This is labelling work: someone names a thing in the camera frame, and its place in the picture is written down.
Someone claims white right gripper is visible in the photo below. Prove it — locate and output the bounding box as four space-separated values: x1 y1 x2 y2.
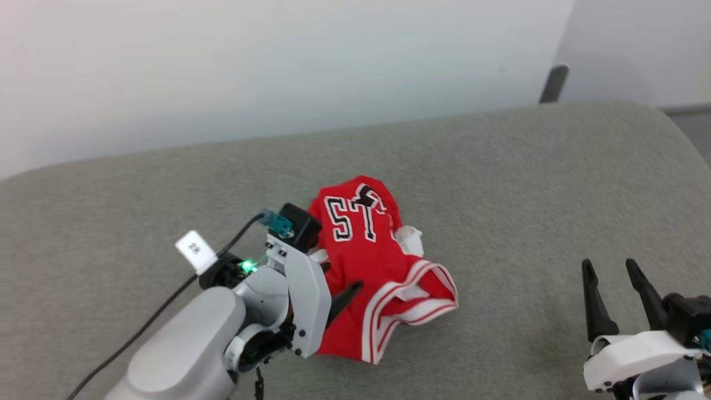
581 258 704 392

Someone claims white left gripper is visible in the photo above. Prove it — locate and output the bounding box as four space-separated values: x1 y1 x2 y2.
265 233 365 357

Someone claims red white jersey garment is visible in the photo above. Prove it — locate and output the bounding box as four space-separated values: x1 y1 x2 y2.
307 175 459 365

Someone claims white paper label tag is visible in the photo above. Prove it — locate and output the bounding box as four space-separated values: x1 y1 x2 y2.
174 230 218 275

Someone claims grey fabric sofa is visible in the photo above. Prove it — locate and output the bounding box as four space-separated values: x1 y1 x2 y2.
0 101 711 400

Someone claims dark grey slanted post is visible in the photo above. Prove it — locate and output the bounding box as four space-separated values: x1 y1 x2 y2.
538 64 570 104

